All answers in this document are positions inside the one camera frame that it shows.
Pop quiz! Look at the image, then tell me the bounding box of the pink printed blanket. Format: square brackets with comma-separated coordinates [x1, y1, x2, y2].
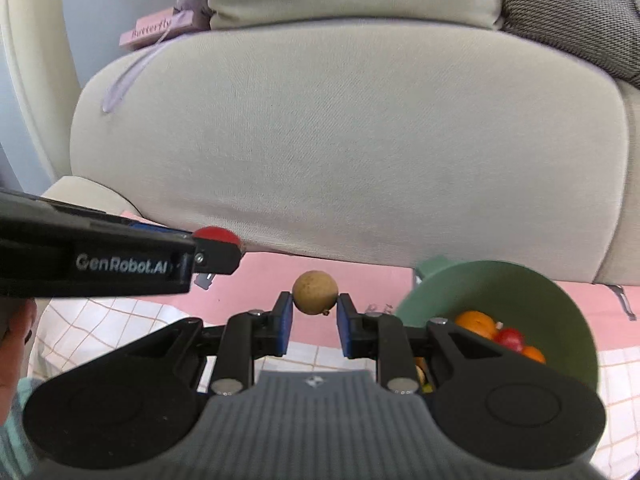
[27, 210, 640, 480]

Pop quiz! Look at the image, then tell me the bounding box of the pink lettered box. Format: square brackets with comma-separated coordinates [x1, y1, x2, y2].
[120, 9, 195, 50]

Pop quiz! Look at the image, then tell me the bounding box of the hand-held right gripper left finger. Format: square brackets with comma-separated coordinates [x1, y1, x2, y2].
[117, 291, 295, 396]

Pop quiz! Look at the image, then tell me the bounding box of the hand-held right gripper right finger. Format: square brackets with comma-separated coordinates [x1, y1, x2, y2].
[336, 292, 511, 397]

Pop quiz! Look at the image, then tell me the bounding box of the person's left forearm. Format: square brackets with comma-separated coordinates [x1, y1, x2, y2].
[0, 297, 48, 480]

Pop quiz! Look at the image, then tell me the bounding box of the mauve fuzzy object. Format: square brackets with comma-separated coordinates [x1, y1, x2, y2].
[172, 0, 216, 31]

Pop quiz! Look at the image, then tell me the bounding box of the dark grey checkered cushion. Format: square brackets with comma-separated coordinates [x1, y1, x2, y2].
[500, 0, 640, 88]

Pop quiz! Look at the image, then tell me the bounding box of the beige sofa seat cushion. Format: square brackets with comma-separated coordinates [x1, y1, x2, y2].
[70, 20, 631, 271]

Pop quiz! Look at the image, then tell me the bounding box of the purple ribbon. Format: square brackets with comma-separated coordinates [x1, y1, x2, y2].
[101, 25, 176, 115]

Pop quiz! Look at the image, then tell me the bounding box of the cream sofa cushion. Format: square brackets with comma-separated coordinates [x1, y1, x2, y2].
[595, 80, 640, 286]

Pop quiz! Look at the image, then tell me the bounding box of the red cherry tomato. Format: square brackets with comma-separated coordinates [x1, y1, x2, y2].
[494, 328, 525, 353]
[192, 226, 244, 253]

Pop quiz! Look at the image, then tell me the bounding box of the green colander bowl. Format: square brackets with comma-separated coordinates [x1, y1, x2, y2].
[394, 256, 599, 396]

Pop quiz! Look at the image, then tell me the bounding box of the brown longan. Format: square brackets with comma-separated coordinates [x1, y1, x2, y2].
[292, 270, 337, 317]

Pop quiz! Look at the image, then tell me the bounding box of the cream sofa armrest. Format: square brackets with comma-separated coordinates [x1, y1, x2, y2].
[0, 0, 136, 226]

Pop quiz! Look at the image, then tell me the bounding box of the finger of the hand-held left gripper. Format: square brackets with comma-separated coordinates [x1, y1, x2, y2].
[192, 237, 243, 277]

